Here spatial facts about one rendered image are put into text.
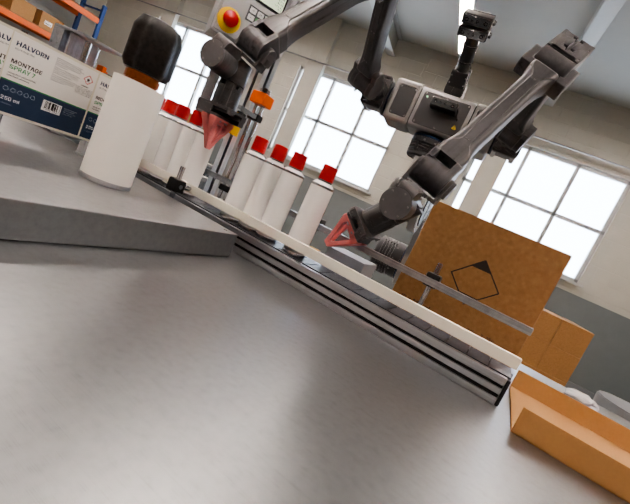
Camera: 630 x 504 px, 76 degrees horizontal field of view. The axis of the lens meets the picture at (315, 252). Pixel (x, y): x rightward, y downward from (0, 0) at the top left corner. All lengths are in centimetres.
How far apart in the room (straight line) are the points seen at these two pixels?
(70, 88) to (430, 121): 110
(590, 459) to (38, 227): 75
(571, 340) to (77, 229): 408
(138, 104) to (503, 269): 79
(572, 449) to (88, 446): 58
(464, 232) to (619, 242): 577
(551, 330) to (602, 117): 353
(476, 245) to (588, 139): 585
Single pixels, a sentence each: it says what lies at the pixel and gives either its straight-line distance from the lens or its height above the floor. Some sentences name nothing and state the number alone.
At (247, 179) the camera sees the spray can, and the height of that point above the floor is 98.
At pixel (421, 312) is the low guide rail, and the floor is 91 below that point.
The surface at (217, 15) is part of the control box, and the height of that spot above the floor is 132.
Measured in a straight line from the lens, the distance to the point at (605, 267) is 664.
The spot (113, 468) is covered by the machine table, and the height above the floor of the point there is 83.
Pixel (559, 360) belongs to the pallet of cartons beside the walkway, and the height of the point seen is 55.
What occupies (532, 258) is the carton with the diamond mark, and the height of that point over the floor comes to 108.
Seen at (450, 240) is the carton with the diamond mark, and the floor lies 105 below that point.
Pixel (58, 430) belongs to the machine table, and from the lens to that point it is 31.
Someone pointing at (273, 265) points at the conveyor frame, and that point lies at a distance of 85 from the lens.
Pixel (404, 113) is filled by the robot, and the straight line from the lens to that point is 157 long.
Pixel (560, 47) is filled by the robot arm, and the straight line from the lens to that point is 106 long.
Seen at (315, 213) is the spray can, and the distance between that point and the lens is 85.
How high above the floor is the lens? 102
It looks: 8 degrees down
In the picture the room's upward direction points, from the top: 24 degrees clockwise
